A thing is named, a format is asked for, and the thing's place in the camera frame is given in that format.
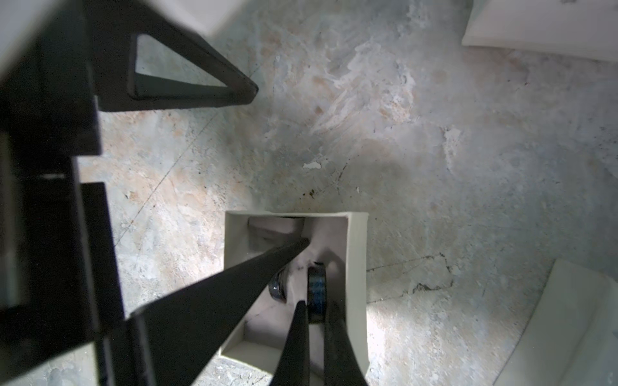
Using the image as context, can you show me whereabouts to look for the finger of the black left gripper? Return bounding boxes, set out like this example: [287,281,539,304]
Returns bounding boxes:
[98,238,310,385]
[86,1,258,112]

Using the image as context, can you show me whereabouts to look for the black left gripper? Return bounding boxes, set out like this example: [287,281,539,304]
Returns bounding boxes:
[1,1,124,381]

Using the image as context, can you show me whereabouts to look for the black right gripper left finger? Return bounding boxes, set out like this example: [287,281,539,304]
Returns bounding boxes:
[270,301,310,386]

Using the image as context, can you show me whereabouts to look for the dark blue band ring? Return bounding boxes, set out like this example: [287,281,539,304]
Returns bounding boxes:
[306,262,328,324]

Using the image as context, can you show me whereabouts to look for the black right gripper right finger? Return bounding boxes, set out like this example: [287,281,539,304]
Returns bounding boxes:
[323,302,368,386]

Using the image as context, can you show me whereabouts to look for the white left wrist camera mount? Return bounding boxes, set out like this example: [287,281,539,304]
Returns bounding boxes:
[1,0,246,77]

